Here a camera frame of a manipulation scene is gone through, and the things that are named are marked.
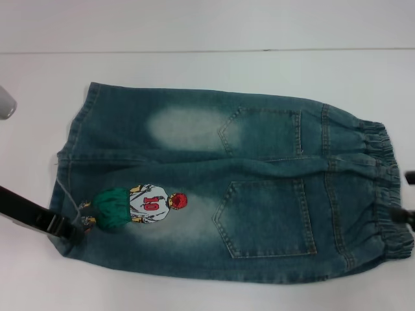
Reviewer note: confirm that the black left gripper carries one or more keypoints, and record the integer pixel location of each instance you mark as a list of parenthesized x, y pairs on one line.
[(22, 209)]

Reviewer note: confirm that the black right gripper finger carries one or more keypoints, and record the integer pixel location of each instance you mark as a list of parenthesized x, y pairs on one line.
[(405, 218), (410, 179)]

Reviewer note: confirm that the blue denim shorts with print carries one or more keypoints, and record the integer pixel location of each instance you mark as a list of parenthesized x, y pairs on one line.
[(207, 155)]

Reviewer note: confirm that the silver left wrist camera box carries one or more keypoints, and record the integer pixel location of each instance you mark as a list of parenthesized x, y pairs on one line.
[(6, 103)]

